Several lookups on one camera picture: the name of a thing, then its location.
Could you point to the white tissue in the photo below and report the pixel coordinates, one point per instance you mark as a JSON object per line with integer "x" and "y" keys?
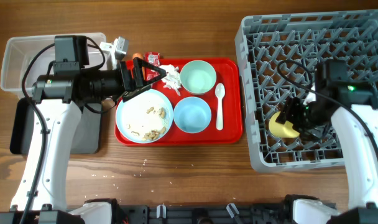
{"x": 172, "y": 80}

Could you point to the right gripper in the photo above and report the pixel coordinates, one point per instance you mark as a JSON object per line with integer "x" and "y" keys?
{"x": 294, "y": 113}

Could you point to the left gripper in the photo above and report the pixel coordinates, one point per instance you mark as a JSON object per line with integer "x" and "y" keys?
{"x": 139, "y": 84}

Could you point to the black waste tray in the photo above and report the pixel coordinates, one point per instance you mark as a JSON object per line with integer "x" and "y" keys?
{"x": 85, "y": 141}

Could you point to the peanuts on plate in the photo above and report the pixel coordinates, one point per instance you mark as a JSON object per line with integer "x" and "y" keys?
{"x": 148, "y": 124}

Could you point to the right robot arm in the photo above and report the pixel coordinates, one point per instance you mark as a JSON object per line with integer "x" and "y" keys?
{"x": 351, "y": 109}

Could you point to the light blue small bowl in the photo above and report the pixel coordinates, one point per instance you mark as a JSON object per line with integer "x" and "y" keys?
{"x": 192, "y": 115}

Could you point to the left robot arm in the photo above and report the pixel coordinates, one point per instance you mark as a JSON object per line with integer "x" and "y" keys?
{"x": 57, "y": 99}

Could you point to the white plastic spoon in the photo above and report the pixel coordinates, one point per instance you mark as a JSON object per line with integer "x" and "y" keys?
{"x": 220, "y": 93}

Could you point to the red serving tray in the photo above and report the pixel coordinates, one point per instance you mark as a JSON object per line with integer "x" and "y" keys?
{"x": 227, "y": 74}

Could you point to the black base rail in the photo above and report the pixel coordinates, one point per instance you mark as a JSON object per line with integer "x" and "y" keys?
{"x": 207, "y": 214}

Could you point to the mint green bowl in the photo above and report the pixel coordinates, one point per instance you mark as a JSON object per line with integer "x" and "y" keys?
{"x": 198, "y": 77}

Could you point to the light blue plate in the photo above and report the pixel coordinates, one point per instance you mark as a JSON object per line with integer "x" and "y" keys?
{"x": 126, "y": 110}

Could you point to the clear plastic bin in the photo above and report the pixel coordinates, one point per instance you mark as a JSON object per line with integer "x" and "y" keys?
{"x": 18, "y": 54}

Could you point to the orange carrot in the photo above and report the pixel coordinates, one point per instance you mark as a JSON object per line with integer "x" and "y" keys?
{"x": 141, "y": 56}

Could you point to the red snack wrapper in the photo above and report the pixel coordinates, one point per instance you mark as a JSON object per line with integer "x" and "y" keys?
{"x": 154, "y": 59}

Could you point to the grey dishwasher rack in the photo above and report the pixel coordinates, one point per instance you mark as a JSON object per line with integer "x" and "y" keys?
{"x": 296, "y": 43}

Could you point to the yellow cup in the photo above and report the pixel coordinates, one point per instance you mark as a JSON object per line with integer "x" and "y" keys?
{"x": 279, "y": 130}

